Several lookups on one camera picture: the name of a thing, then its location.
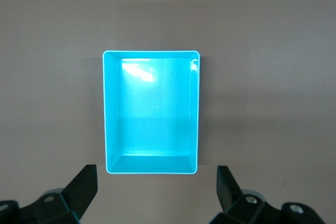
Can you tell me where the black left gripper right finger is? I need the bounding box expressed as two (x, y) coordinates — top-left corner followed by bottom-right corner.
(209, 165), (266, 224)

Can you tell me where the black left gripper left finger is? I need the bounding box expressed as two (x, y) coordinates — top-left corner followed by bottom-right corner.
(34, 164), (98, 224)

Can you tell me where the blue plastic box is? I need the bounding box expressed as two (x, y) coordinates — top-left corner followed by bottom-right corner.
(101, 49), (201, 175)

